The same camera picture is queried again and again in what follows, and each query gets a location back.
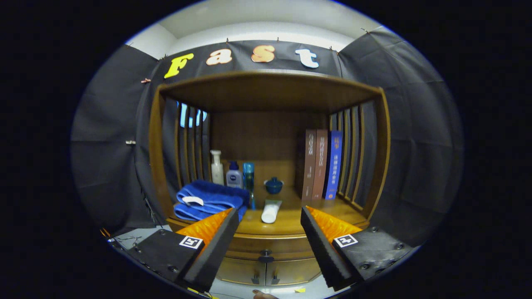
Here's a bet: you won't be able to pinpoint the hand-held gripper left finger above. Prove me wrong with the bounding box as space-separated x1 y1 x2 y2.
126 208 240 293

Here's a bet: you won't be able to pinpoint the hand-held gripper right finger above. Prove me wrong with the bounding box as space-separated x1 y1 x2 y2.
300 206 416 291

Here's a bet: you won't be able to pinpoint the wooden drawer with black knob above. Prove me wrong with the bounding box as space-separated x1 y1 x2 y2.
224 236 318 264

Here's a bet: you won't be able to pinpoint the white and green tube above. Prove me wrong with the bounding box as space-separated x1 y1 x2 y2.
261 199 283 224

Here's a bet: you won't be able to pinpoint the wooden cabinet door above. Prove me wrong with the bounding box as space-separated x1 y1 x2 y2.
265 258 323 286
216 257 266 286

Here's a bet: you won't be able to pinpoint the wooden countertop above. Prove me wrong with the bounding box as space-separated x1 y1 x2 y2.
166 195 370 238

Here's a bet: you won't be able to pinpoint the wooden cabinet with slatted hutch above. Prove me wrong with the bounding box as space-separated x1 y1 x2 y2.
148 70 391 287

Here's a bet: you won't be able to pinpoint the folded blue towel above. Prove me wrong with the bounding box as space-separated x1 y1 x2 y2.
173 179 251 222

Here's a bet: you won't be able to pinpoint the white bottle with blue cap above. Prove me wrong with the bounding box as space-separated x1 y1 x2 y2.
226 161 243 189

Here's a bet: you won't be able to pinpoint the white pump bottle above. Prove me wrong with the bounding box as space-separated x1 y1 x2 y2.
210 150 224 186

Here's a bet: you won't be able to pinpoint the teal spray bottle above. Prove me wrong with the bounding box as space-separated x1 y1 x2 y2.
243 162 256 210

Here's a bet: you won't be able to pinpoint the blue lidded teacup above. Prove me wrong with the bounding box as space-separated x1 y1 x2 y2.
264 177 284 195

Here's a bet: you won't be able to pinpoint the reddish brown book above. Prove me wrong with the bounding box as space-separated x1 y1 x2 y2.
312 129 329 202

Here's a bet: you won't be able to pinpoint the blue book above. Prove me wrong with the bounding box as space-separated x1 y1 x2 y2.
323 131 343 201

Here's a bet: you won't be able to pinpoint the dark brown book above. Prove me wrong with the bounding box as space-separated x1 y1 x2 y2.
302 129 317 203

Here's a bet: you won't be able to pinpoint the black backdrop cloth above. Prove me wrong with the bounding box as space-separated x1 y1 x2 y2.
70 26 464 248

